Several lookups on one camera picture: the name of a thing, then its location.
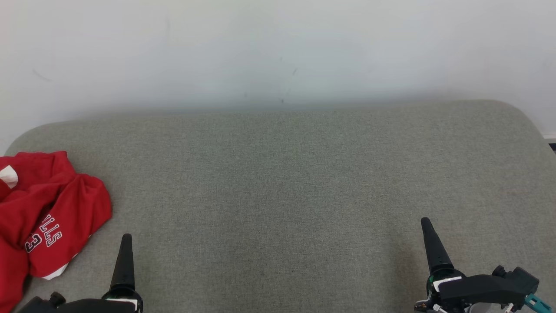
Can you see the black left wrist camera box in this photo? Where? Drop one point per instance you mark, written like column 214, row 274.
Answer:
column 87, row 306

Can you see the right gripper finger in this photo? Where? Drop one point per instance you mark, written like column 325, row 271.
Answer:
column 436, row 256

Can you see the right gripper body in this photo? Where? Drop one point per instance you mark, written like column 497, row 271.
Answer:
column 432, row 287

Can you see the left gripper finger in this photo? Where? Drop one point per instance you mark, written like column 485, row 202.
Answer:
column 124, row 269

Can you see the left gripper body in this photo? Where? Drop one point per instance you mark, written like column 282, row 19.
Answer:
column 130, row 294

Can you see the grey fabric sofa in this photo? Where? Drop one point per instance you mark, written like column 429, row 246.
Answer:
column 278, row 195

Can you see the red Bulls jersey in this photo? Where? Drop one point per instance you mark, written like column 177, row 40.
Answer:
column 65, row 217

